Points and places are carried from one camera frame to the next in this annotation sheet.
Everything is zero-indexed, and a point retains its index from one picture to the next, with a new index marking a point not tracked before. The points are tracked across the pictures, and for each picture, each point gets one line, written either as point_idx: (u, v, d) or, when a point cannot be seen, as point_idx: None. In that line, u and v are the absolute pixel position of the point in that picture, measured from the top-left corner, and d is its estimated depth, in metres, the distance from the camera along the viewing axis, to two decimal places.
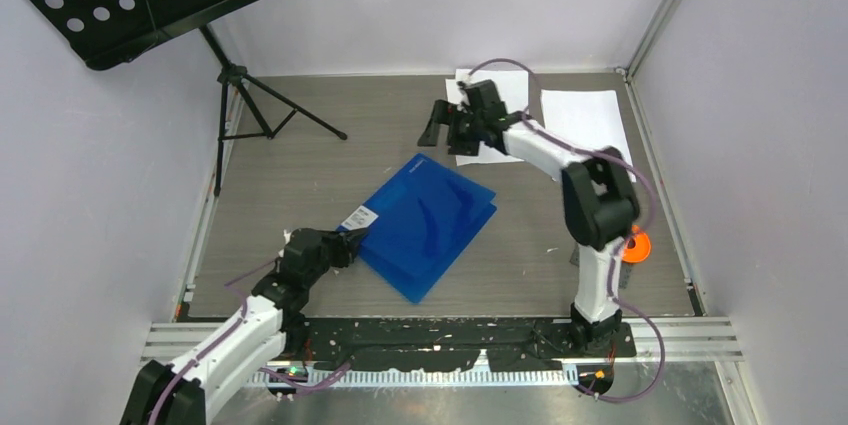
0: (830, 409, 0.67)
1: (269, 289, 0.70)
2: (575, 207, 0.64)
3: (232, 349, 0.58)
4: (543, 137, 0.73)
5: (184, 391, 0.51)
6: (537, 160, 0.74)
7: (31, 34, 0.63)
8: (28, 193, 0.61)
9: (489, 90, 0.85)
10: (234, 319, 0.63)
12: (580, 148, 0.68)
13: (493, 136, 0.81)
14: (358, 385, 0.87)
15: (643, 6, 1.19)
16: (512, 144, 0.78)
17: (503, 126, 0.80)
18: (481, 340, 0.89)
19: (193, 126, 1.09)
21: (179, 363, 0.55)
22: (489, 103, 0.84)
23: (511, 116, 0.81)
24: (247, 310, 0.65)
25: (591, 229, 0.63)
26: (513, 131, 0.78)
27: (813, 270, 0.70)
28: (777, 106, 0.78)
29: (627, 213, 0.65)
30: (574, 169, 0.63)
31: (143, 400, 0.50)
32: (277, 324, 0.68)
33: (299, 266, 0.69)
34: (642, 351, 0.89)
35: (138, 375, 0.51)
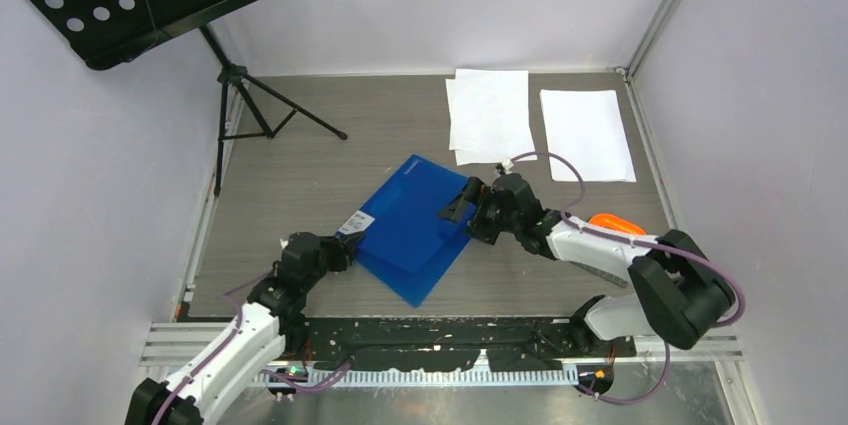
0: (831, 409, 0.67)
1: (264, 294, 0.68)
2: (658, 309, 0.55)
3: (227, 363, 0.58)
4: (592, 232, 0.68)
5: (180, 408, 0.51)
6: (592, 258, 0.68)
7: (31, 34, 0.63)
8: (28, 193, 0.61)
9: (524, 191, 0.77)
10: (228, 330, 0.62)
12: (640, 239, 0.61)
13: (534, 243, 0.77)
14: (358, 386, 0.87)
15: (644, 6, 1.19)
16: (559, 247, 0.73)
17: (542, 233, 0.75)
18: (481, 340, 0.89)
19: (193, 126, 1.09)
21: (173, 380, 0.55)
22: (524, 205, 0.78)
23: (550, 217, 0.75)
24: (242, 319, 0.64)
25: (688, 330, 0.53)
26: (557, 233, 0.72)
27: (814, 270, 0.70)
28: (777, 106, 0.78)
29: (721, 302, 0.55)
30: (644, 266, 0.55)
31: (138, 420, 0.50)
32: (275, 330, 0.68)
33: (299, 272, 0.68)
34: (641, 352, 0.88)
35: (133, 395, 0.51)
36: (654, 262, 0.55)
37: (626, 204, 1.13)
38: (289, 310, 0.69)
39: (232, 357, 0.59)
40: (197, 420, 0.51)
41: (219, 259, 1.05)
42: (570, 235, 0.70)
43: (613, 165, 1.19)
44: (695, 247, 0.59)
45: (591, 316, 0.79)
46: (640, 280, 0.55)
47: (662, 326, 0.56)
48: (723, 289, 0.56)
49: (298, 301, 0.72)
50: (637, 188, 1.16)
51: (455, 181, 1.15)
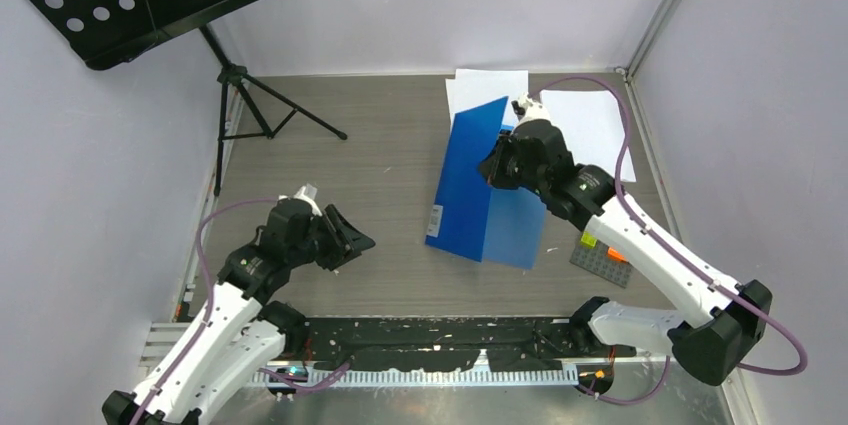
0: (831, 410, 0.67)
1: (239, 268, 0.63)
2: (703, 359, 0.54)
3: (196, 366, 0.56)
4: (662, 246, 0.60)
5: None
6: (645, 267, 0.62)
7: (31, 34, 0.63)
8: (28, 194, 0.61)
9: (556, 141, 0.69)
10: (197, 324, 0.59)
12: (725, 287, 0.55)
13: (568, 205, 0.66)
14: (358, 385, 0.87)
15: (644, 6, 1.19)
16: (601, 228, 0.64)
17: (583, 193, 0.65)
18: (481, 340, 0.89)
19: (193, 126, 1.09)
21: (143, 391, 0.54)
22: (554, 158, 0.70)
23: (593, 180, 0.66)
24: (211, 308, 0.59)
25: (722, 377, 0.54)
26: (611, 212, 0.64)
27: (813, 271, 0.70)
28: (777, 107, 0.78)
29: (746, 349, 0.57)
30: (730, 332, 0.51)
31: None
32: (255, 309, 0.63)
33: (284, 235, 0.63)
34: (641, 351, 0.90)
35: (103, 410, 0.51)
36: (735, 326, 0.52)
37: None
38: (269, 279, 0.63)
39: (202, 356, 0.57)
40: None
41: (220, 259, 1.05)
42: (630, 234, 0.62)
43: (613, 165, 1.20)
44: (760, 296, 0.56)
45: (593, 323, 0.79)
46: (715, 343, 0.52)
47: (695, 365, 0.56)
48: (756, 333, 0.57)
49: (283, 273, 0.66)
50: (637, 188, 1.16)
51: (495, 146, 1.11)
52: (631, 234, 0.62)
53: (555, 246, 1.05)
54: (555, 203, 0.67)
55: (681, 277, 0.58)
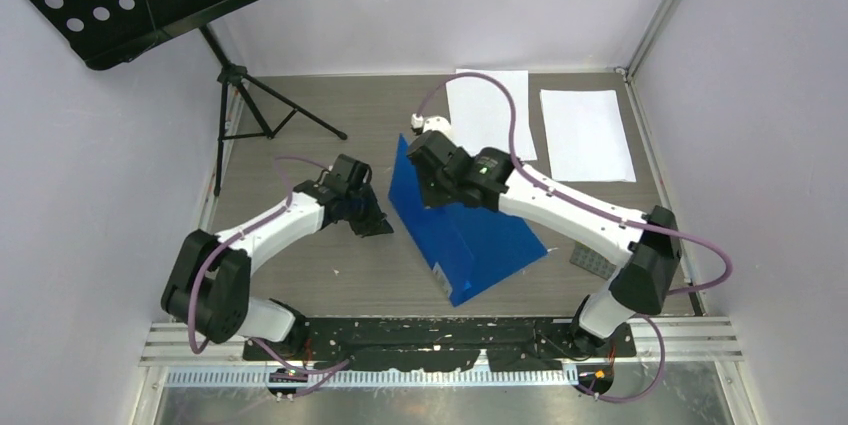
0: (830, 409, 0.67)
1: (311, 189, 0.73)
2: (642, 293, 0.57)
3: (275, 233, 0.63)
4: (567, 201, 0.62)
5: (232, 257, 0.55)
6: (561, 226, 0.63)
7: (31, 34, 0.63)
8: (27, 195, 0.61)
9: (441, 142, 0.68)
10: (277, 207, 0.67)
12: (634, 221, 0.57)
13: (477, 192, 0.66)
14: (358, 385, 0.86)
15: (643, 6, 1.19)
16: (511, 204, 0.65)
17: (484, 177, 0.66)
18: (481, 340, 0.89)
19: (193, 126, 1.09)
21: (227, 234, 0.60)
22: (447, 157, 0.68)
23: (491, 162, 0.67)
24: (291, 203, 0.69)
25: (658, 305, 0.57)
26: (513, 189, 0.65)
27: (812, 272, 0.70)
28: (776, 107, 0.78)
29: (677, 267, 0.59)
30: (646, 258, 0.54)
31: (192, 261, 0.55)
32: (315, 225, 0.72)
33: (347, 178, 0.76)
34: (641, 351, 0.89)
35: (185, 243, 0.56)
36: (652, 251, 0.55)
37: (625, 205, 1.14)
38: (333, 207, 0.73)
39: (279, 228, 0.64)
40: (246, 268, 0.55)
41: None
42: (537, 198, 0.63)
43: (613, 165, 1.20)
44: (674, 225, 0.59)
45: (583, 320, 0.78)
46: (640, 274, 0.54)
47: (633, 300, 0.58)
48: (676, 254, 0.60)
49: (342, 210, 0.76)
50: (636, 188, 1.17)
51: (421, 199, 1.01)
52: (539, 198, 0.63)
53: (555, 247, 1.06)
54: (464, 195, 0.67)
55: (593, 223, 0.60)
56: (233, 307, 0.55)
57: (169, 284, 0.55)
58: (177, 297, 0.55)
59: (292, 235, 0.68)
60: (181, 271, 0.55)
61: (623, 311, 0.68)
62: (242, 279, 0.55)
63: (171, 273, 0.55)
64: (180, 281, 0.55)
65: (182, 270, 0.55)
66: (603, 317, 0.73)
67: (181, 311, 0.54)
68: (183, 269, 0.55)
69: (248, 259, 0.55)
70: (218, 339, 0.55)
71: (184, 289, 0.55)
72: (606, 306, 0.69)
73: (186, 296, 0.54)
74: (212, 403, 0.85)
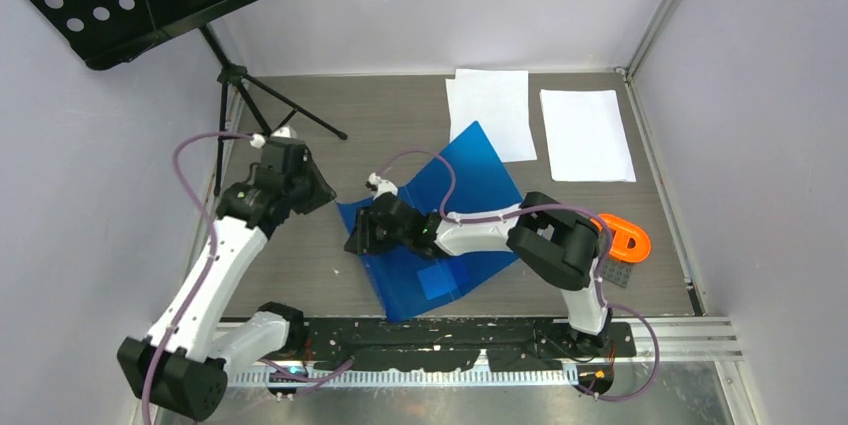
0: (831, 410, 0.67)
1: (236, 201, 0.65)
2: (546, 267, 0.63)
3: (211, 299, 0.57)
4: (469, 222, 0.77)
5: (172, 365, 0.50)
6: (484, 245, 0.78)
7: (32, 34, 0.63)
8: (27, 196, 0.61)
9: (400, 205, 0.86)
10: (204, 258, 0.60)
12: (507, 213, 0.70)
13: (429, 249, 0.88)
14: (358, 385, 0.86)
15: (643, 6, 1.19)
16: (450, 244, 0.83)
17: (431, 237, 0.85)
18: (481, 340, 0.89)
19: (193, 126, 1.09)
21: (158, 333, 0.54)
22: (404, 219, 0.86)
23: (432, 221, 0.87)
24: (216, 242, 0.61)
25: (573, 273, 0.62)
26: (442, 232, 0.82)
27: (813, 272, 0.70)
28: (776, 107, 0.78)
29: (587, 237, 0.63)
30: (518, 236, 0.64)
31: (137, 376, 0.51)
32: (262, 239, 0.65)
33: (282, 168, 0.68)
34: (641, 351, 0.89)
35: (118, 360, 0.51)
36: (525, 230, 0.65)
37: (625, 204, 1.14)
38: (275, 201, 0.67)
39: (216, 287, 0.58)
40: (194, 367, 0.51)
41: None
42: (456, 231, 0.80)
43: (613, 165, 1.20)
44: (552, 200, 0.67)
45: (573, 319, 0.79)
46: (521, 249, 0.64)
47: (555, 278, 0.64)
48: (588, 226, 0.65)
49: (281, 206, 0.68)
50: (636, 188, 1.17)
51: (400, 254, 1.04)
52: (456, 230, 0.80)
53: None
54: (420, 250, 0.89)
55: (490, 227, 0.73)
56: (204, 390, 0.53)
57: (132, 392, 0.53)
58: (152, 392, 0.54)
59: (236, 278, 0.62)
60: (134, 383, 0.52)
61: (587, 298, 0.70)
62: (196, 372, 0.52)
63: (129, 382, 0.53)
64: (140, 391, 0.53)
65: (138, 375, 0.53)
66: (581, 310, 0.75)
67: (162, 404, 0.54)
68: (134, 381, 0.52)
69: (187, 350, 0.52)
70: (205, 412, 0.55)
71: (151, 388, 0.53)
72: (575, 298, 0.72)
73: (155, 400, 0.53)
74: None
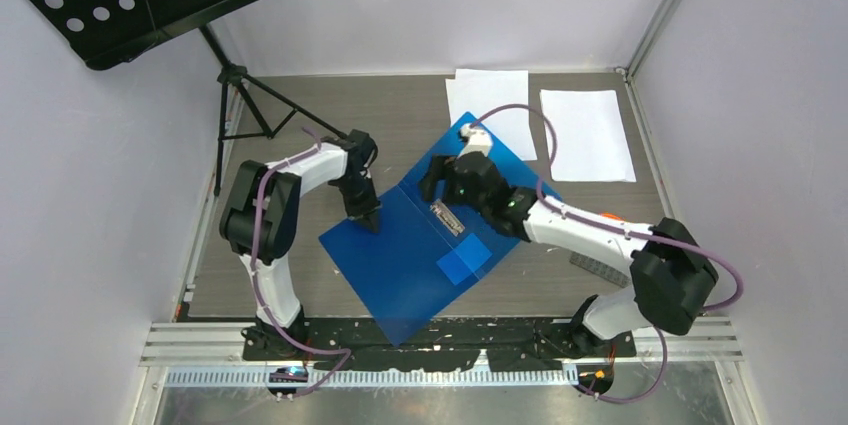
0: (831, 409, 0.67)
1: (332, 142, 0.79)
2: (660, 304, 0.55)
3: (315, 165, 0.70)
4: (574, 221, 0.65)
5: (283, 179, 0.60)
6: (577, 246, 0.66)
7: (32, 35, 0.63)
8: (27, 196, 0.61)
9: (491, 170, 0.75)
10: (311, 146, 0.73)
12: (635, 231, 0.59)
13: (508, 224, 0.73)
14: (358, 386, 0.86)
15: (643, 6, 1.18)
16: (536, 230, 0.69)
17: (517, 213, 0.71)
18: (481, 340, 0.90)
19: (193, 127, 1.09)
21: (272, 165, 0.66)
22: (492, 185, 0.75)
23: (522, 196, 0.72)
24: (322, 144, 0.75)
25: (684, 319, 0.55)
26: (535, 216, 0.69)
27: (813, 272, 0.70)
28: (776, 107, 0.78)
29: (705, 285, 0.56)
30: (648, 264, 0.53)
31: (247, 188, 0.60)
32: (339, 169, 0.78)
33: (365, 143, 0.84)
34: (642, 352, 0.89)
35: (239, 171, 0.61)
36: (657, 259, 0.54)
37: (625, 204, 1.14)
38: (351, 157, 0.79)
39: (316, 161, 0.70)
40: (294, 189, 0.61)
41: (219, 259, 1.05)
42: (551, 220, 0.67)
43: (612, 165, 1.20)
44: (686, 234, 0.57)
45: (588, 319, 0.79)
46: (642, 279, 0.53)
47: (659, 314, 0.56)
48: (706, 271, 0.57)
49: (358, 169, 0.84)
50: (636, 188, 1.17)
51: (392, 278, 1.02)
52: (551, 220, 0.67)
53: (555, 247, 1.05)
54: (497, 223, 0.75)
55: (602, 238, 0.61)
56: (287, 227, 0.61)
57: (226, 206, 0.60)
58: (235, 220, 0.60)
59: (323, 171, 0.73)
60: (237, 196, 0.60)
61: (637, 318, 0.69)
62: (294, 199, 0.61)
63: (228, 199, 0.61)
64: (236, 205, 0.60)
65: (238, 193, 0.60)
66: (612, 320, 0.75)
67: (239, 233, 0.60)
68: (239, 194, 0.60)
69: (297, 178, 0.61)
70: (276, 256, 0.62)
71: (242, 211, 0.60)
72: (623, 311, 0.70)
73: (242, 222, 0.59)
74: (212, 403, 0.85)
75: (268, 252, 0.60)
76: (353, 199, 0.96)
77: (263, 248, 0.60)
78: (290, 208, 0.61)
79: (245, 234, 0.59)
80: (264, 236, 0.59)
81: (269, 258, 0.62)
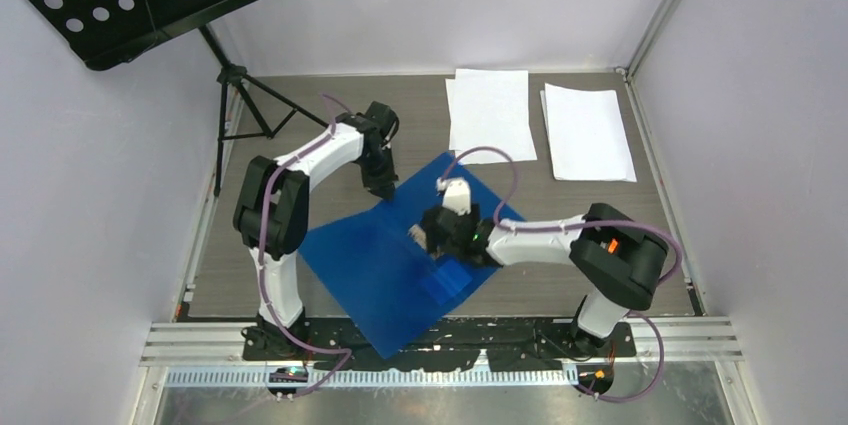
0: (830, 409, 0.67)
1: (352, 118, 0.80)
2: (608, 282, 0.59)
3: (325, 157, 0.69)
4: (526, 233, 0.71)
5: (292, 177, 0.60)
6: (536, 255, 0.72)
7: (32, 36, 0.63)
8: (27, 197, 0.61)
9: (447, 214, 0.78)
10: (324, 135, 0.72)
12: (569, 225, 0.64)
13: (479, 257, 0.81)
14: (358, 385, 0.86)
15: (643, 6, 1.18)
16: (500, 254, 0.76)
17: (482, 244, 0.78)
18: (481, 340, 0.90)
19: (193, 127, 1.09)
21: (284, 159, 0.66)
22: (453, 228, 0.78)
23: (483, 228, 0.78)
24: (335, 131, 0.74)
25: (640, 290, 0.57)
26: (494, 239, 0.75)
27: (813, 273, 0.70)
28: (775, 107, 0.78)
29: (655, 255, 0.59)
30: (582, 249, 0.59)
31: (257, 185, 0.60)
32: (353, 152, 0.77)
33: (384, 118, 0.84)
34: (641, 351, 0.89)
35: (248, 169, 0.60)
36: (590, 242, 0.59)
37: (625, 204, 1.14)
38: (370, 135, 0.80)
39: (327, 152, 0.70)
40: (304, 186, 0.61)
41: (219, 259, 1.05)
42: (506, 238, 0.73)
43: (613, 165, 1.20)
44: (618, 214, 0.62)
45: (583, 320, 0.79)
46: (583, 262, 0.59)
47: (616, 293, 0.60)
48: (656, 241, 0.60)
49: (378, 145, 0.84)
50: (636, 188, 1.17)
51: (380, 303, 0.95)
52: (507, 238, 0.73)
53: None
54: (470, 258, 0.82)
55: (549, 238, 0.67)
56: (296, 224, 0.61)
57: (237, 204, 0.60)
58: (247, 216, 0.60)
59: (335, 160, 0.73)
60: (246, 192, 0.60)
61: (619, 312, 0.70)
62: (302, 196, 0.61)
63: (238, 194, 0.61)
64: (246, 203, 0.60)
65: (247, 189, 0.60)
66: (603, 317, 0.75)
67: (251, 228, 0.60)
68: (250, 190, 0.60)
69: (306, 176, 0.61)
70: (287, 251, 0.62)
71: (253, 207, 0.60)
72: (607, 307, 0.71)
73: (253, 218, 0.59)
74: (212, 403, 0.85)
75: (277, 248, 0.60)
76: (374, 173, 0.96)
77: (271, 244, 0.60)
78: (298, 206, 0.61)
79: (254, 230, 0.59)
80: (272, 233, 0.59)
81: (279, 253, 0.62)
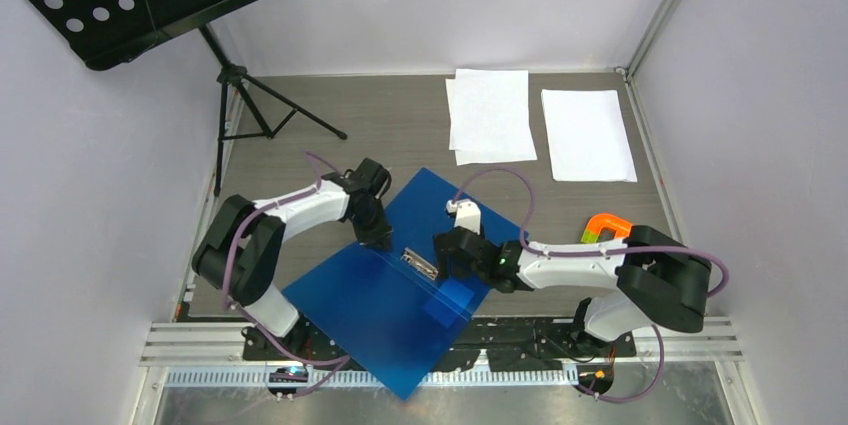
0: (831, 410, 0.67)
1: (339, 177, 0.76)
2: (658, 309, 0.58)
3: (306, 209, 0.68)
4: (560, 257, 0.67)
5: (265, 223, 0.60)
6: (572, 280, 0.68)
7: (33, 35, 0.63)
8: (27, 196, 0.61)
9: (471, 239, 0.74)
10: (309, 187, 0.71)
12: (612, 249, 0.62)
13: (508, 283, 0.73)
14: (358, 385, 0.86)
15: (643, 6, 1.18)
16: (533, 279, 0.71)
17: (511, 268, 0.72)
18: (481, 340, 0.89)
19: (193, 127, 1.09)
21: (261, 203, 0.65)
22: (478, 250, 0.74)
23: (509, 250, 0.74)
24: (322, 185, 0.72)
25: (691, 315, 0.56)
26: (524, 265, 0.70)
27: (813, 273, 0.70)
28: (775, 107, 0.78)
29: (701, 276, 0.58)
30: (631, 277, 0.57)
31: (226, 226, 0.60)
32: (336, 210, 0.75)
33: (371, 177, 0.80)
34: (642, 351, 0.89)
35: (223, 206, 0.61)
36: (639, 269, 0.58)
37: (625, 204, 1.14)
38: (355, 197, 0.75)
39: (309, 205, 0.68)
40: (275, 237, 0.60)
41: None
42: (539, 264, 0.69)
43: (613, 165, 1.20)
44: (662, 237, 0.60)
45: (589, 326, 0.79)
46: (633, 291, 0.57)
47: (664, 318, 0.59)
48: (700, 261, 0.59)
49: (365, 204, 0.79)
50: (636, 188, 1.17)
51: (371, 325, 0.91)
52: (540, 263, 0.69)
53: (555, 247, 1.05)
54: (498, 284, 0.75)
55: (589, 264, 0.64)
56: (260, 273, 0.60)
57: (202, 242, 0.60)
58: (208, 256, 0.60)
59: (316, 215, 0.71)
60: (214, 232, 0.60)
61: (638, 320, 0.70)
62: (272, 246, 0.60)
63: (206, 233, 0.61)
64: (212, 242, 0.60)
65: (217, 231, 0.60)
66: (613, 323, 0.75)
67: (212, 270, 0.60)
68: (218, 230, 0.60)
69: (279, 225, 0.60)
70: (247, 299, 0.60)
71: (217, 249, 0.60)
72: (622, 316, 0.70)
73: (217, 259, 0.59)
74: (212, 403, 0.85)
75: (236, 296, 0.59)
76: (364, 228, 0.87)
77: (232, 291, 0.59)
78: (265, 258, 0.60)
79: (216, 274, 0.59)
80: (234, 280, 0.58)
81: (239, 300, 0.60)
